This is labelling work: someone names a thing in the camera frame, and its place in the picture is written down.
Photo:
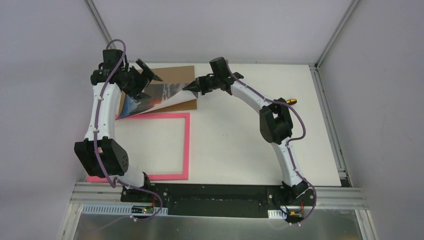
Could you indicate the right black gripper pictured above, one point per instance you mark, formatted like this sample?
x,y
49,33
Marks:
x,y
201,84

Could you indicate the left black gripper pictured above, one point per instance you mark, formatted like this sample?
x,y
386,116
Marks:
x,y
139,81

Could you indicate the sunset landscape photo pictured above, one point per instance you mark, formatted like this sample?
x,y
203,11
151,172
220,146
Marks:
x,y
156,97

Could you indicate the pink photo frame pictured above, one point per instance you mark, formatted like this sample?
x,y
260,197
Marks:
x,y
157,144

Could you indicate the black screwdriver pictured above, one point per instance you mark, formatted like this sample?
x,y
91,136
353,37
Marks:
x,y
291,101

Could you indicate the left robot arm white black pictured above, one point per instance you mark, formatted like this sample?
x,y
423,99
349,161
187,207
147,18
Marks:
x,y
99,153

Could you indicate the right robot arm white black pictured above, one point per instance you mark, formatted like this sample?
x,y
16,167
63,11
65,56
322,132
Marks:
x,y
279,123

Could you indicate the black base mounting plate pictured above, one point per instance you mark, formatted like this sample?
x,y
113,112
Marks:
x,y
219,200

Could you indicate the brown frame backing board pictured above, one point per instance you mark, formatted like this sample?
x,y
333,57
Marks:
x,y
172,75

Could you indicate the left white cable duct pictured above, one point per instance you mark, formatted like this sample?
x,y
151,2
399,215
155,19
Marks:
x,y
123,210

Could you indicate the white cable duct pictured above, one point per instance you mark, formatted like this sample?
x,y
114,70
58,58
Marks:
x,y
277,214
123,210

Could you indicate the right white cable duct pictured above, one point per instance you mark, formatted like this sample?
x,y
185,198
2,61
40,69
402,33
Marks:
x,y
277,214

